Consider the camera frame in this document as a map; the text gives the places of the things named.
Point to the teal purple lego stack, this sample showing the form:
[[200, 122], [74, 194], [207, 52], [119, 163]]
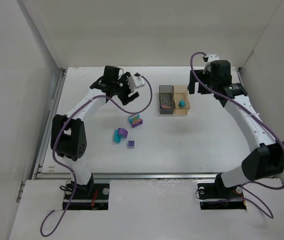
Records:
[[135, 120]]

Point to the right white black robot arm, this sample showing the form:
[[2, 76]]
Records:
[[266, 157]]

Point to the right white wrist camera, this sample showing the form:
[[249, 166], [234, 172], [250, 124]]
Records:
[[210, 58]]

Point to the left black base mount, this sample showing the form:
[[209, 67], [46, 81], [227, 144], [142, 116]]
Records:
[[91, 197]]

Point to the grey transparent container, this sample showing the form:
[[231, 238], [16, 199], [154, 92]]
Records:
[[166, 96]]

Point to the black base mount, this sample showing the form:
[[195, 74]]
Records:
[[91, 197], [215, 196]]

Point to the teal lego with purple arch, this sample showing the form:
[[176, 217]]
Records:
[[120, 134]]

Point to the small purple square lego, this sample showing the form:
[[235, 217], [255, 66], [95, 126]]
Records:
[[131, 144]]

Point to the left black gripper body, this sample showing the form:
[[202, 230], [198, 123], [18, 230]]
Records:
[[125, 88]]

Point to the teal lego brick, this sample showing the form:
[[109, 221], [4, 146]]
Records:
[[182, 104]]

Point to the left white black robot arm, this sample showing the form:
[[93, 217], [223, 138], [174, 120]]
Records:
[[69, 135]]

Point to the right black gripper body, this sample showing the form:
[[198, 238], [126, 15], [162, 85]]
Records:
[[199, 85]]

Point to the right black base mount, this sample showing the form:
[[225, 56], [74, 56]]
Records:
[[215, 196]]

